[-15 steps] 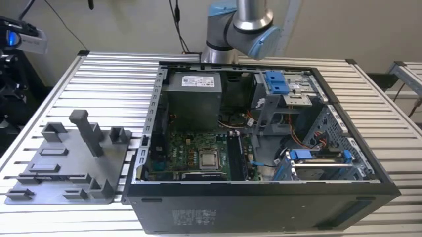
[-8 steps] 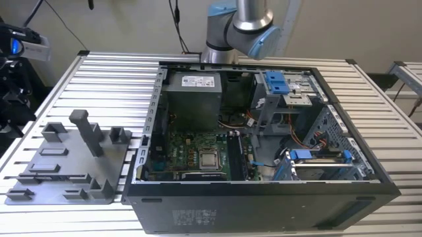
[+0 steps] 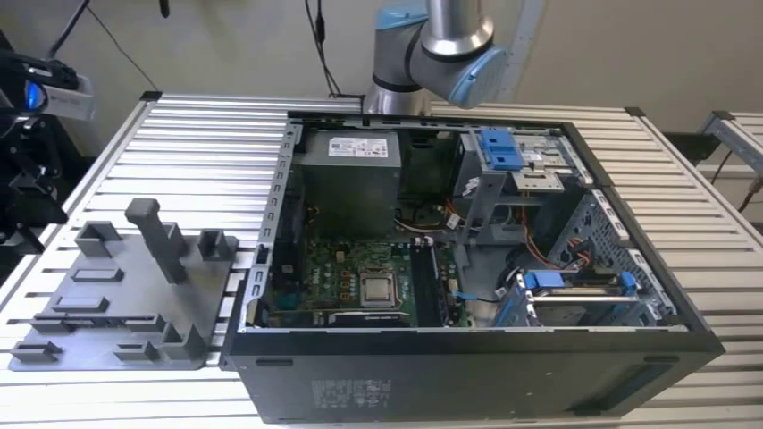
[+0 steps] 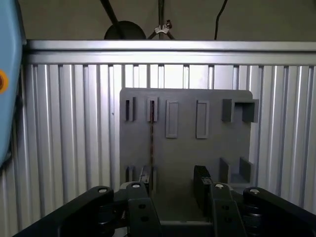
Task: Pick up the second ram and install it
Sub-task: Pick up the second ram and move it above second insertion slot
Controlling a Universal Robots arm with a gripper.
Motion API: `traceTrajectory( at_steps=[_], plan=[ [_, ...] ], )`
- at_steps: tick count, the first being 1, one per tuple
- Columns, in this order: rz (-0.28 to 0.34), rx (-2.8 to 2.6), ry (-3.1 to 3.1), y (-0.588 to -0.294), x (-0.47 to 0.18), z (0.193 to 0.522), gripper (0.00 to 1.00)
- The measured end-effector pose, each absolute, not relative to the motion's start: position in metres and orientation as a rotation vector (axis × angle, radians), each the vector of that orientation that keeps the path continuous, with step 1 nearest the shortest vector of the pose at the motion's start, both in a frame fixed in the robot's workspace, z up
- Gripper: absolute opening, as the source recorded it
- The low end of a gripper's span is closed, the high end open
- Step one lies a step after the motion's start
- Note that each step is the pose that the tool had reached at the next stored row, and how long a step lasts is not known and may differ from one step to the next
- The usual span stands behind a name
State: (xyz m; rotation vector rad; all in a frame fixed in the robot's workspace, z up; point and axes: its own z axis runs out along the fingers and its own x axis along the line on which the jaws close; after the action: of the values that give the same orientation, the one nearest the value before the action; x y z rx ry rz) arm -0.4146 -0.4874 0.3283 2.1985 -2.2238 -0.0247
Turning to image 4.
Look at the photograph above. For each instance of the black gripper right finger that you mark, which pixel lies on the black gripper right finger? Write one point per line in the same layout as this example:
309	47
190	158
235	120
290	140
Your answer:
222	212

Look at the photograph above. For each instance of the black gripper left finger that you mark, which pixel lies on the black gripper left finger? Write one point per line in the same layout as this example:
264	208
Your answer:
138	212

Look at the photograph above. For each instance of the dark RAM stick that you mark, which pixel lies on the dark RAM stick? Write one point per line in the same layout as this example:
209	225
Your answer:
151	138

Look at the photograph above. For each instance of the grey plastic parts rack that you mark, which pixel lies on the grey plastic parts rack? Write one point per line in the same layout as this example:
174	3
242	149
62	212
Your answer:
185	153

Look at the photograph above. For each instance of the black stand with round base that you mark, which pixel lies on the black stand with round base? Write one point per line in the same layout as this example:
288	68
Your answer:
128	30

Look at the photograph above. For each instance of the black tripod with white hub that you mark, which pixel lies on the black tripod with white hub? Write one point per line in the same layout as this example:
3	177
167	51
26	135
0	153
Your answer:
161	29

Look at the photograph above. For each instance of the pale blue teach pendant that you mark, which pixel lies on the pale blue teach pendant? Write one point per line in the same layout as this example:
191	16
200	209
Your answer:
10	37

